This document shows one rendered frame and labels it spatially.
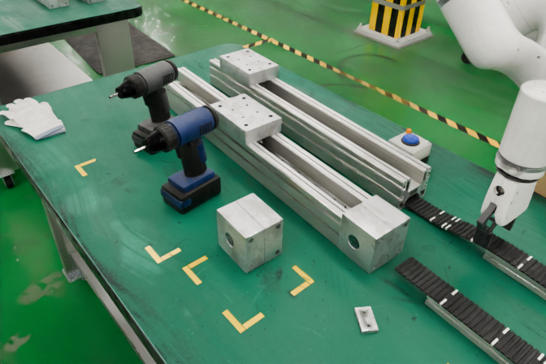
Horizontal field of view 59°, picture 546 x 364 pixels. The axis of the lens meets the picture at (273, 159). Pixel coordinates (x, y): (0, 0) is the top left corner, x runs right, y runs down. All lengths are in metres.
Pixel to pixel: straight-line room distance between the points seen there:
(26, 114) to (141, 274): 0.72
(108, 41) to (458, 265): 1.94
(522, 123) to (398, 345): 0.43
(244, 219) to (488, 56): 0.52
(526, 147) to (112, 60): 2.04
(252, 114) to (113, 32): 1.41
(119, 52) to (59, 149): 1.23
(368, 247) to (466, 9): 0.45
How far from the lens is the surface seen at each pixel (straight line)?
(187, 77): 1.50
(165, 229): 1.07
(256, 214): 0.94
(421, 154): 1.27
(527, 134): 0.90
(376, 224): 0.95
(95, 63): 3.83
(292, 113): 1.30
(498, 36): 0.89
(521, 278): 1.07
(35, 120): 1.51
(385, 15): 4.30
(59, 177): 1.28
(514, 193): 0.95
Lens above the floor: 1.50
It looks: 35 degrees down
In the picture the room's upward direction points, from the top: 2 degrees clockwise
